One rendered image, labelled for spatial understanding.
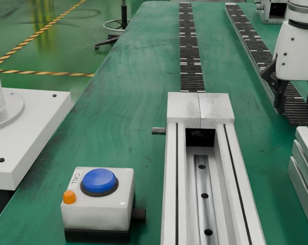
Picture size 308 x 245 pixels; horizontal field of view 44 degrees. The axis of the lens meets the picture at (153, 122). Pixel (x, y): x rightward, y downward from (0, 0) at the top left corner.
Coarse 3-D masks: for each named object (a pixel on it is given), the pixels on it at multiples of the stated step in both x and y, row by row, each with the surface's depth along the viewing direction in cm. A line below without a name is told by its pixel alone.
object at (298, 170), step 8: (296, 128) 55; (304, 128) 54; (296, 136) 55; (304, 136) 53; (296, 144) 55; (304, 144) 52; (296, 152) 55; (304, 152) 52; (296, 160) 55; (304, 160) 52; (288, 168) 59; (296, 168) 55; (304, 168) 52; (296, 176) 55; (304, 176) 51; (296, 184) 55; (304, 184) 52; (296, 192) 54; (304, 192) 51; (304, 200) 51; (304, 208) 51
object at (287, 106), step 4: (288, 104) 73; (292, 104) 73; (296, 104) 73; (300, 104) 73; (304, 104) 73; (284, 108) 72; (288, 108) 72; (292, 108) 72; (296, 108) 72; (300, 108) 72; (304, 108) 72
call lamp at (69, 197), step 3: (66, 192) 44; (69, 192) 44; (72, 192) 44; (63, 195) 44; (66, 195) 44; (69, 195) 44; (72, 195) 44; (75, 195) 44; (63, 198) 44; (66, 198) 44; (69, 198) 44; (72, 198) 44; (75, 198) 44; (63, 201) 44; (66, 201) 44; (69, 201) 44; (72, 201) 44
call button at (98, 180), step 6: (102, 168) 48; (90, 174) 47; (96, 174) 47; (102, 174) 47; (108, 174) 47; (84, 180) 46; (90, 180) 46; (96, 180) 46; (102, 180) 46; (108, 180) 46; (114, 180) 46; (84, 186) 46; (90, 186) 45; (96, 186) 45; (102, 186) 45; (108, 186) 45
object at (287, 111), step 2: (284, 110) 71; (286, 110) 71; (288, 110) 71; (290, 110) 71; (292, 110) 71; (294, 110) 71; (296, 110) 71; (298, 110) 71; (300, 110) 71; (302, 110) 71; (304, 110) 71; (306, 110) 71; (284, 112) 71; (286, 112) 70; (288, 112) 70; (290, 112) 70; (292, 112) 70; (294, 112) 70; (296, 112) 70; (298, 112) 70; (300, 112) 70; (302, 112) 70; (304, 112) 70; (306, 112) 70
